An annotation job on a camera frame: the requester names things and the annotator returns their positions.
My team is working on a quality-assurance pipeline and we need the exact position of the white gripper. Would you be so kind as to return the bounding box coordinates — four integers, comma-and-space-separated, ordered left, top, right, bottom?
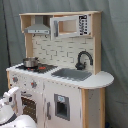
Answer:
4, 87, 23, 115

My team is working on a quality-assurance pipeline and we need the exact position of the white oven door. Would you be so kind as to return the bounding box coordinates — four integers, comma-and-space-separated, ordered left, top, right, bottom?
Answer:
21, 88, 44, 128

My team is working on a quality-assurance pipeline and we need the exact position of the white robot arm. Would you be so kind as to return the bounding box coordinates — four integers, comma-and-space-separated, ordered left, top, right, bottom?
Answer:
0, 87, 37, 128

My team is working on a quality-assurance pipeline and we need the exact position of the wooden toy kitchen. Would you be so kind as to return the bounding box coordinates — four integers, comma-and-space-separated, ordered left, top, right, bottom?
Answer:
7, 11, 114, 128

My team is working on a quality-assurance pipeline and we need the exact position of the left red stove knob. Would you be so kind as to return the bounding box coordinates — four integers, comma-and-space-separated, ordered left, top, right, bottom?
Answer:
12, 76, 19, 84

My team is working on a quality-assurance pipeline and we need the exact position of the red stove knob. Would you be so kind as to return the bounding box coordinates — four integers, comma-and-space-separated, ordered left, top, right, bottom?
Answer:
12, 76, 19, 84
31, 81, 37, 88

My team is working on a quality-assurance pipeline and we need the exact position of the right red stove knob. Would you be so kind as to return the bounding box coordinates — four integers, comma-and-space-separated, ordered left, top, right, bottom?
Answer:
31, 81, 37, 88

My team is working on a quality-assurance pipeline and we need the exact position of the silver toy pot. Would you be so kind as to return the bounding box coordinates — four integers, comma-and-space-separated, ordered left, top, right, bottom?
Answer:
23, 57, 38, 68

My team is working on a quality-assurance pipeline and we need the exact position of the black toy stovetop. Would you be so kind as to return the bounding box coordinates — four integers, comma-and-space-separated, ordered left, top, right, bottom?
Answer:
18, 63, 55, 73

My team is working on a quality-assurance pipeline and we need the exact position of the white cabinet door with dispenser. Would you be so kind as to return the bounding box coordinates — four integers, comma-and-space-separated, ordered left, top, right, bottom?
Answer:
44, 81, 82, 128

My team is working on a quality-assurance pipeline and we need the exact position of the grey toy sink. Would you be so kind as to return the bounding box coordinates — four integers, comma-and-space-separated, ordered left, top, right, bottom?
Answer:
52, 68, 92, 81

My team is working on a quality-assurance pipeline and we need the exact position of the black toy faucet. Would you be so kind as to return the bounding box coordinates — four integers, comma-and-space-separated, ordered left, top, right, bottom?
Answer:
75, 51, 93, 70

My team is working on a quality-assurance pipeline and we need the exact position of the grey range hood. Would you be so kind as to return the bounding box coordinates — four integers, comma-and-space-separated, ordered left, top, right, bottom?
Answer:
24, 16, 50, 35

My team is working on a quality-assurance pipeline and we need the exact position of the white microwave door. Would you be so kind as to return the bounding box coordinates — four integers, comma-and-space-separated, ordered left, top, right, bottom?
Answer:
50, 14, 91, 39

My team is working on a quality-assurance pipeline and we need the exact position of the grey backdrop curtain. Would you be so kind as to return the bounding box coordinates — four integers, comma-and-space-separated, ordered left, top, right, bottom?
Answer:
0, 0, 128, 128

